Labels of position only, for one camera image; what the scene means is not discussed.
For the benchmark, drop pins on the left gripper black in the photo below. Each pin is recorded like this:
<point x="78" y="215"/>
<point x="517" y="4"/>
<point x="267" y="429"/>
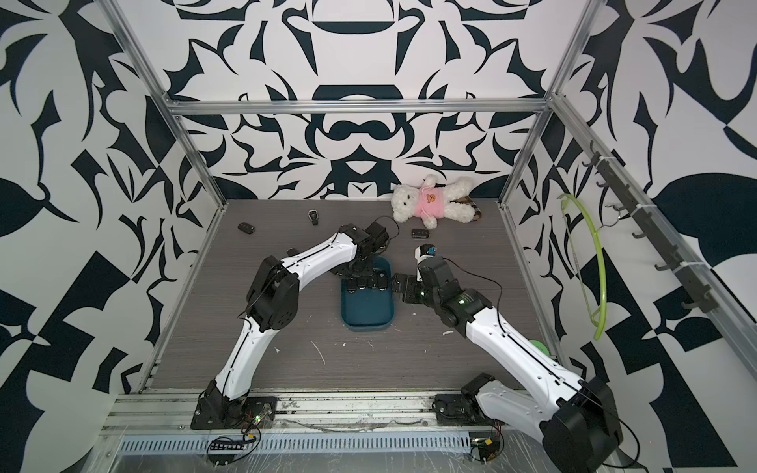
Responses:
<point x="371" y="271"/>

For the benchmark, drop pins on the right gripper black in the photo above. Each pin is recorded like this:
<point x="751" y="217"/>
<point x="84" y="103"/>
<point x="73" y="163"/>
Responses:
<point x="398" y="282"/>

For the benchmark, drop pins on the dark teal storage box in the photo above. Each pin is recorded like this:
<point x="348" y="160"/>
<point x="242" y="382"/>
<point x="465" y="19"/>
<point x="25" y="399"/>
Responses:
<point x="368" y="310"/>

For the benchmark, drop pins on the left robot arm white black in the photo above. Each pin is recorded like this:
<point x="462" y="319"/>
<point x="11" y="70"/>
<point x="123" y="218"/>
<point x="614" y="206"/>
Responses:
<point x="272" y="303"/>

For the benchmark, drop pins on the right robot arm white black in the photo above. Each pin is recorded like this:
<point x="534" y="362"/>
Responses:
<point x="575" y="420"/>

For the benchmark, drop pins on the black connector box right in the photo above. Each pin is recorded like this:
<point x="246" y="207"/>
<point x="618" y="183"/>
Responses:
<point x="484" y="450"/>

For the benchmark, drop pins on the black connector box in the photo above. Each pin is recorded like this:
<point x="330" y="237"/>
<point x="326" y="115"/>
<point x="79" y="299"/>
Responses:
<point x="484" y="450"/>
<point x="223" y="451"/>

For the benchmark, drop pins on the black connector box left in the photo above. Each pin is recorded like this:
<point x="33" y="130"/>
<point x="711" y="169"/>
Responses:
<point x="223" y="451"/>

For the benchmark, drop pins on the white teddy bear pink shirt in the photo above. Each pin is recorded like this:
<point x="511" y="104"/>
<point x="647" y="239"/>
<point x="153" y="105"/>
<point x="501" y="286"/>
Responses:
<point x="432" y="202"/>

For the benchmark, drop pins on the green tape roll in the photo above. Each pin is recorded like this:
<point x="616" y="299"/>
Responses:
<point x="541" y="347"/>

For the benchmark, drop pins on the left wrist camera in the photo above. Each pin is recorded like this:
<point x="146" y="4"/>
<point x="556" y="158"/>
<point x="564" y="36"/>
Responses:
<point x="379" y="238"/>

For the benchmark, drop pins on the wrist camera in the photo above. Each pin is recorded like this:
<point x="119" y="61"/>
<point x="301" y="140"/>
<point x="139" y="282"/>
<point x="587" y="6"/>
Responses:
<point x="379" y="238"/>
<point x="423" y="252"/>

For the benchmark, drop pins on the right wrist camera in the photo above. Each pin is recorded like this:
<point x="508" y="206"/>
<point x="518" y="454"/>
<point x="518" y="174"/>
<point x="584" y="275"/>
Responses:
<point x="423" y="252"/>

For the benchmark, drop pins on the car key with metal ring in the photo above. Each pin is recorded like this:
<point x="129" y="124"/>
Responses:
<point x="314" y="217"/>

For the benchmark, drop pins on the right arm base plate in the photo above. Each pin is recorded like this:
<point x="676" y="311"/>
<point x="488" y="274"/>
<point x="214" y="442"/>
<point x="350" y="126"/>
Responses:
<point x="468" y="410"/>

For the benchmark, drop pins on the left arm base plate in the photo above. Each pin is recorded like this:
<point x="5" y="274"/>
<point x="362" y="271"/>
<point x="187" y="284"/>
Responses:
<point x="214" y="414"/>

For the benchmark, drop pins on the green hoop on wall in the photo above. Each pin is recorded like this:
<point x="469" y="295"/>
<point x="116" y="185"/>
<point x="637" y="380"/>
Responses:
<point x="598" y="316"/>

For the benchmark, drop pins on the black hook rail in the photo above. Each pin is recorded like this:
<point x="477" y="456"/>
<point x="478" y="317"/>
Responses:
<point x="648" y="219"/>

